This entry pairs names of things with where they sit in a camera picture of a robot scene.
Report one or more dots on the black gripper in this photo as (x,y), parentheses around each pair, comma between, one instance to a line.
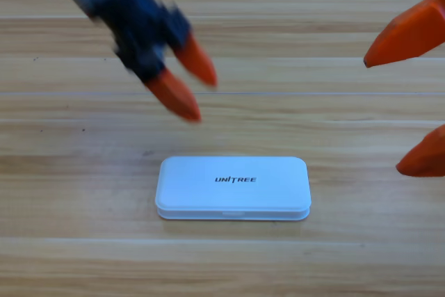
(142,32)

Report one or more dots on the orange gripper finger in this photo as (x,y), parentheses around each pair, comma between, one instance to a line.
(427,161)
(410,36)

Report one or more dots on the white Unitree pencil case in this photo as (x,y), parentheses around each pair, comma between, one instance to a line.
(233,192)

